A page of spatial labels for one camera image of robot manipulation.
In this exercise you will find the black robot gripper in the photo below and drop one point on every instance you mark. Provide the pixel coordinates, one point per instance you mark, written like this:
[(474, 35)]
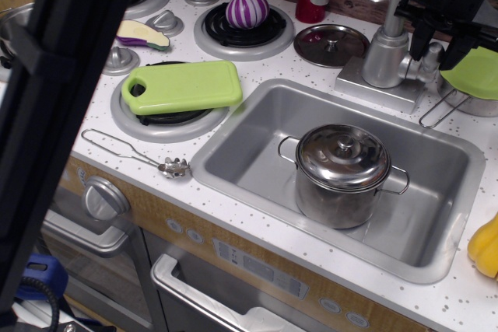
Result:
[(470, 23)]

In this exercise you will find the silver faucet lever handle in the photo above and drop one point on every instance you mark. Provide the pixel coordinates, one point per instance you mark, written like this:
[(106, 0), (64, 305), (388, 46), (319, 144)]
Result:
[(426, 68)]

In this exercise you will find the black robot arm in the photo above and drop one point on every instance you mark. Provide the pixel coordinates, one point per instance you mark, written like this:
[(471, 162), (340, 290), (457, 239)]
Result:
[(469, 23)]

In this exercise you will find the green plastic lid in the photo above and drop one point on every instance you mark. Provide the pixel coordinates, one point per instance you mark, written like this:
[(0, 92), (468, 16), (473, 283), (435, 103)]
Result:
[(475, 74)]

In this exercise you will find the silver toy faucet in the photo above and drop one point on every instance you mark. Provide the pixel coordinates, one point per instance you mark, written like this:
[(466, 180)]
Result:
[(388, 75)]

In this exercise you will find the flat steel lid on counter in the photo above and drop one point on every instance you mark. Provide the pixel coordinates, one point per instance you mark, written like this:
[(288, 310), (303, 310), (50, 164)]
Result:
[(330, 45)]

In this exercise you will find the red toy cup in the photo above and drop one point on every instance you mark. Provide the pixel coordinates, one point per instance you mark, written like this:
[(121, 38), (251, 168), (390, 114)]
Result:
[(308, 12)]

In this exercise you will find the steel pot lid on pot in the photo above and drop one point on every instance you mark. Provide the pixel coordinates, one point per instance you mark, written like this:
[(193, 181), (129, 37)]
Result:
[(343, 158)]

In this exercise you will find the purple white toy onion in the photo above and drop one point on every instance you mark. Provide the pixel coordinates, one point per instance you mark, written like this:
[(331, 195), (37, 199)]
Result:
[(247, 14)]

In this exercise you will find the yellow toy pepper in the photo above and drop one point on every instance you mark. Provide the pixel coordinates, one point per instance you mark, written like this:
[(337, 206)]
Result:
[(482, 249)]

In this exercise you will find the grey toy sink basin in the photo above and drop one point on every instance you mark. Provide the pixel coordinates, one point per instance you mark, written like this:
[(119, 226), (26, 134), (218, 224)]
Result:
[(413, 235)]

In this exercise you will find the green plastic cutting board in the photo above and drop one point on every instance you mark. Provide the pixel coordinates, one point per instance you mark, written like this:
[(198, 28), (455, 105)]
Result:
[(175, 88)]

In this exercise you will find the back right stove burner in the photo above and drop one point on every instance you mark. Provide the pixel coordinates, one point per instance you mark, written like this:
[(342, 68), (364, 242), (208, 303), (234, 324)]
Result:
[(216, 37)]

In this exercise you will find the front stove burner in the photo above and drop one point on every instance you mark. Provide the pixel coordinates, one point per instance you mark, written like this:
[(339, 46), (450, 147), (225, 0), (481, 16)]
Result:
[(164, 128)]

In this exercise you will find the silver stove knob middle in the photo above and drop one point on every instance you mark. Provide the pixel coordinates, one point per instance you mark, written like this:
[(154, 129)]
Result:
[(166, 23)]

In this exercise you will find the toy eggplant half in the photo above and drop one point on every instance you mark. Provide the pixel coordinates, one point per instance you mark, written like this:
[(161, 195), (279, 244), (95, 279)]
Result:
[(134, 33)]

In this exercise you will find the silver stove knob front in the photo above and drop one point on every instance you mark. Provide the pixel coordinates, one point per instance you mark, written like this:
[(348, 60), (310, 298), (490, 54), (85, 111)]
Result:
[(120, 61)]

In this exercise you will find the round silver oven dial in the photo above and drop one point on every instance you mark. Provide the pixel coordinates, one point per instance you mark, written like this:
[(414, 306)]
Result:
[(102, 200)]

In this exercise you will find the blue plastic clamp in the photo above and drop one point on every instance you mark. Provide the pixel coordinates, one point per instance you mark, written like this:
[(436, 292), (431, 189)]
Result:
[(40, 273)]

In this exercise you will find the steel saucepan with wire handle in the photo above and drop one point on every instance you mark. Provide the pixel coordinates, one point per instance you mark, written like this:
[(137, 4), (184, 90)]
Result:
[(452, 100)]

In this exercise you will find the steel pot with handles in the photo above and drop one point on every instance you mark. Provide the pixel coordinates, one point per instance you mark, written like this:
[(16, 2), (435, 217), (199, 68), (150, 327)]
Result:
[(344, 210)]

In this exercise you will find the metal wire-handled pasta spoon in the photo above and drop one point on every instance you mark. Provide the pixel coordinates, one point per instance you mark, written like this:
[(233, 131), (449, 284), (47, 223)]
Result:
[(171, 168)]

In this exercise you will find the silver dishwasher door handle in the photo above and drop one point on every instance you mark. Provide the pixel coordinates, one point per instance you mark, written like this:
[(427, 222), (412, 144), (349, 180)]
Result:
[(197, 296)]

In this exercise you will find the black foreground frame post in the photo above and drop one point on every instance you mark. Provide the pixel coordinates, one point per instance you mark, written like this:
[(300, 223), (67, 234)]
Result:
[(60, 55)]

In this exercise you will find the silver oven door handle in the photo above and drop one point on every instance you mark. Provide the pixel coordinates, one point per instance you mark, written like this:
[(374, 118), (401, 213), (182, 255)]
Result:
[(110, 243)]

